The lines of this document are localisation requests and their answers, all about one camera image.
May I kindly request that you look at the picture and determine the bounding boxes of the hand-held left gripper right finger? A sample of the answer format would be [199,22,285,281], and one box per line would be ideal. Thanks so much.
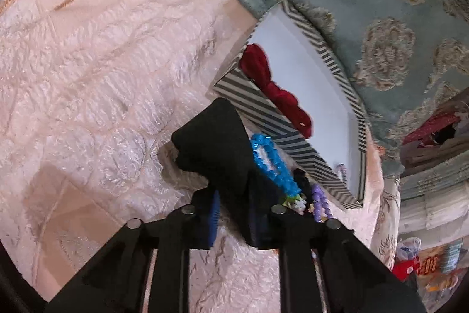
[249,204,427,313]

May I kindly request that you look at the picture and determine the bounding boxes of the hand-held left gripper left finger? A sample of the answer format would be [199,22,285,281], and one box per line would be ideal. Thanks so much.
[44,188,222,313]

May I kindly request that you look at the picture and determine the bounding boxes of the purple bead bracelet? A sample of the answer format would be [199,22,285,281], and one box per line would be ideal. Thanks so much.
[311,183,334,224]

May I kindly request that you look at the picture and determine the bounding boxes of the black hair scrunchie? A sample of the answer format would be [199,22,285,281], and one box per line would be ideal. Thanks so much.
[291,168,315,204]

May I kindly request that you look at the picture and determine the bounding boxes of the black fabric hair bow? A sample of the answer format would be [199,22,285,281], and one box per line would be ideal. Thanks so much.
[171,97,281,251]

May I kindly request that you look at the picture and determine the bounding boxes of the blue bead bracelet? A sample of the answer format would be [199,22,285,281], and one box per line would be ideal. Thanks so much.
[250,133,302,197]

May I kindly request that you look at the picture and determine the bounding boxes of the striped cardboard box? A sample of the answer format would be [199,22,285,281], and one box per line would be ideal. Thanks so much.
[213,0,369,210]

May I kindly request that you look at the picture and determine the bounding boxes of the beige floral bed cover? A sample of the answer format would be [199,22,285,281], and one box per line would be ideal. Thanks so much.
[369,141,402,268]

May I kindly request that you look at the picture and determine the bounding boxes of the red plastic bag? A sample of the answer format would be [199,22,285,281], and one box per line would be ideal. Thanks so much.
[392,256,420,282]

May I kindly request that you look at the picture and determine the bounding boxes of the red velvet hair bow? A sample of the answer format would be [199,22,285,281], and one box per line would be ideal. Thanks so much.
[240,44,313,138]

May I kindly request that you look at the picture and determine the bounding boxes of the stack of folded bedding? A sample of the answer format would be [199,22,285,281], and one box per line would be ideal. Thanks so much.
[397,170,469,237]

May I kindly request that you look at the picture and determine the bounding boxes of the pile of clothes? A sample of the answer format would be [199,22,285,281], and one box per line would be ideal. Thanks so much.
[399,89,469,174]

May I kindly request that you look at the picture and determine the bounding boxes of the pink quilted bedspread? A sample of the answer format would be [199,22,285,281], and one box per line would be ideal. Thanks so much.
[0,0,385,313]

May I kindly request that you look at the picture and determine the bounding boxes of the clear bead bracelet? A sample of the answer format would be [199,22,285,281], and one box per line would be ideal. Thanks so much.
[335,163,349,185]

